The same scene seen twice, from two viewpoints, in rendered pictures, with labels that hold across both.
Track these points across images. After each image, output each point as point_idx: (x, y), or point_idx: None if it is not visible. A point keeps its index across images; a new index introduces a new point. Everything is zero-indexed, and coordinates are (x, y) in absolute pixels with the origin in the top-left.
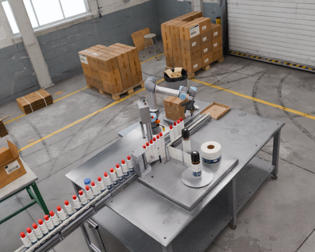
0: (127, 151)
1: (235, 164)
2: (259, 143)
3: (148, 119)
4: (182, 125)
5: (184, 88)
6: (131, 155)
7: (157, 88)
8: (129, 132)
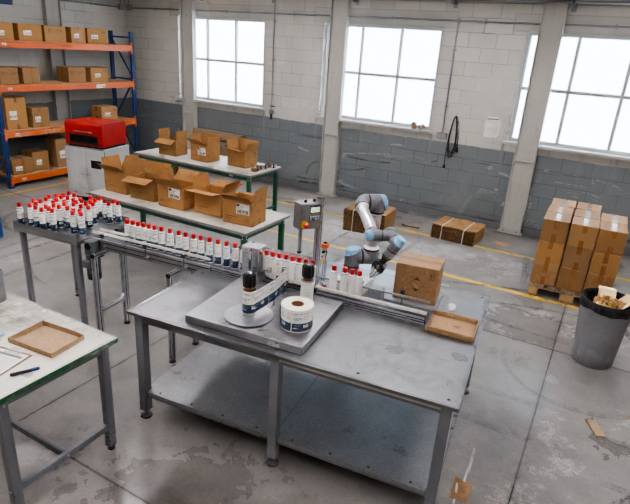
0: None
1: (293, 352)
2: (365, 376)
3: (298, 223)
4: (355, 282)
5: (388, 231)
6: None
7: (360, 206)
8: None
